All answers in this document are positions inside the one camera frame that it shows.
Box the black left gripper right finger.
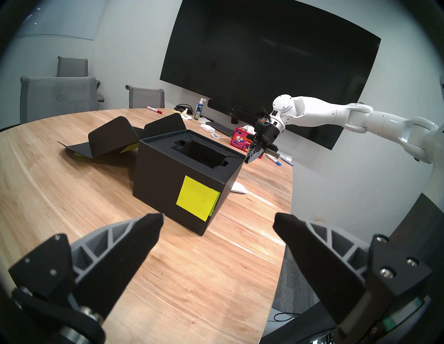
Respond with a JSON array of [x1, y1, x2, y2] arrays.
[[273, 213, 432, 344]]

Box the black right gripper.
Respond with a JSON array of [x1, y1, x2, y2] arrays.
[[244, 121, 281, 164]]

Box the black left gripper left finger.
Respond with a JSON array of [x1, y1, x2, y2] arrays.
[[8, 213, 165, 344]]

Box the black cardboard box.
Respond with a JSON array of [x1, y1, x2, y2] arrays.
[[57, 113, 247, 236]]

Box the red floral tissue box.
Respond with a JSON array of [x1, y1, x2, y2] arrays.
[[230, 126, 258, 153]]

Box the black keyboard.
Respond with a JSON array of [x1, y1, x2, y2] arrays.
[[205, 121, 237, 137]]

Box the wide grey mesh chair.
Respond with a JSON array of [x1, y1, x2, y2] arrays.
[[20, 76, 99, 124]]

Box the grey swivel armchair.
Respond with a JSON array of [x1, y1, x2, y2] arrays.
[[57, 56, 104, 103]]

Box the black wall screen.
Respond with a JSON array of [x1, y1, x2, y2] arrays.
[[160, 0, 381, 150]]

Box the glass wall whiteboard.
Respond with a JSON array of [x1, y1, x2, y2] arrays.
[[14, 0, 109, 41]]

